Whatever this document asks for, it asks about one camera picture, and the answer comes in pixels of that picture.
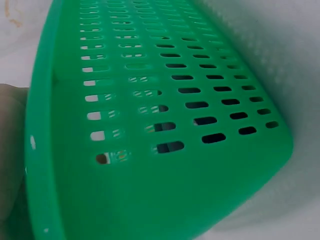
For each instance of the person's left hand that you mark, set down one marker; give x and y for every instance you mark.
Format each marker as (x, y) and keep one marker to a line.
(11, 150)

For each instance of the green slotted plastic basket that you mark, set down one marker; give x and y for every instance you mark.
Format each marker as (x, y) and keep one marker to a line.
(150, 175)

